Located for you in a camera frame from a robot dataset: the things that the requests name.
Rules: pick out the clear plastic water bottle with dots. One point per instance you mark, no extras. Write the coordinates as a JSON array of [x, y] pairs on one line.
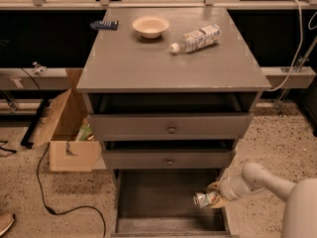
[[197, 40]]

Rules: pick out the grey open bottom drawer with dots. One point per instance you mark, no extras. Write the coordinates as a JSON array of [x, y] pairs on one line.
[[159, 204]]

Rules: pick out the white bowl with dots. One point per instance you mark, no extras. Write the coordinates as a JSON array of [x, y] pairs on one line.
[[150, 27]]

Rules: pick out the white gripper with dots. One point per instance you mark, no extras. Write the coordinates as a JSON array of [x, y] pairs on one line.
[[227, 189]]

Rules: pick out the grey middle drawer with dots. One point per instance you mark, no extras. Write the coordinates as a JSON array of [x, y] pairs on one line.
[[131, 160]]

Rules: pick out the green packet in box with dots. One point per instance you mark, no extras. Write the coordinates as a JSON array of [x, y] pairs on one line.
[[84, 133]]

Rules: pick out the small clear clip object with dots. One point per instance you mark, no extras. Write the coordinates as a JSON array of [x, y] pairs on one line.
[[39, 69]]

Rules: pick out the open cardboard box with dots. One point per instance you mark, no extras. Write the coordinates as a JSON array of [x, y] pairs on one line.
[[67, 115]]

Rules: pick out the grey top drawer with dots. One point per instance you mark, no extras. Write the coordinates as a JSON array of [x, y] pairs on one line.
[[156, 127]]

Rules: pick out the grey drawer cabinet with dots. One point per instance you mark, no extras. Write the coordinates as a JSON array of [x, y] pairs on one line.
[[127, 74]]

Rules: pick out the green 7up can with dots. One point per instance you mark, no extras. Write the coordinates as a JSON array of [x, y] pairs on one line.
[[206, 199]]

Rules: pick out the black leaning bar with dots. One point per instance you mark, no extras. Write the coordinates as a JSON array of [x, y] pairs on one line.
[[26, 139]]

